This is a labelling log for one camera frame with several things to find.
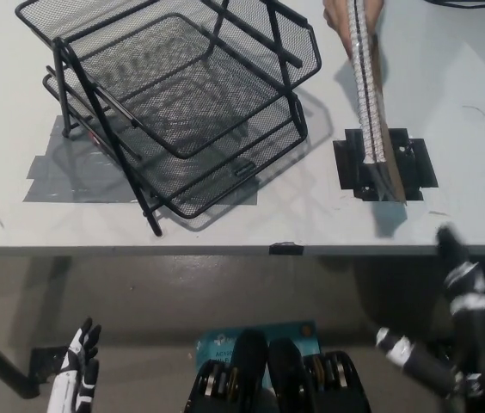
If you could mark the person's bare hand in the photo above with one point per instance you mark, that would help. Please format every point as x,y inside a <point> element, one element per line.
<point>337,21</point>

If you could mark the robot left hand black white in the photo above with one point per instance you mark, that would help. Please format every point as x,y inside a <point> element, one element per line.
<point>68,374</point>

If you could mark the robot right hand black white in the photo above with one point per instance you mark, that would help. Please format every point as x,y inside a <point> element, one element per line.
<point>468,292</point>

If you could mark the brown spiral notebook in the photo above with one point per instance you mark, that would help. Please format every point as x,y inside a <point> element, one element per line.
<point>369,107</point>

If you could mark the robot left body block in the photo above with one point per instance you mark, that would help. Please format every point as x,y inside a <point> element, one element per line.
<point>247,357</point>

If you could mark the black mesh file tray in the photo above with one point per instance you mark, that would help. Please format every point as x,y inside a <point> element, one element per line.
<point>173,107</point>

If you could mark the black floor plate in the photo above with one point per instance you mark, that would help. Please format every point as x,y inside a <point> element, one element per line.
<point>47,359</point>

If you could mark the black table leg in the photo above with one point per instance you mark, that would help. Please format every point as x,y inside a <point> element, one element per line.
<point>1,357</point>

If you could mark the black tape patch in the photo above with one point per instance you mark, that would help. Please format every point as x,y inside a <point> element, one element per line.
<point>419,168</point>

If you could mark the teal cardboard box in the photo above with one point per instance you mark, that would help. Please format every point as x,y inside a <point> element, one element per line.
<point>221,344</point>

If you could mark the grey tape patch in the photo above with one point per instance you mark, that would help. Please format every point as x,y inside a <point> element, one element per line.
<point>53,180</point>

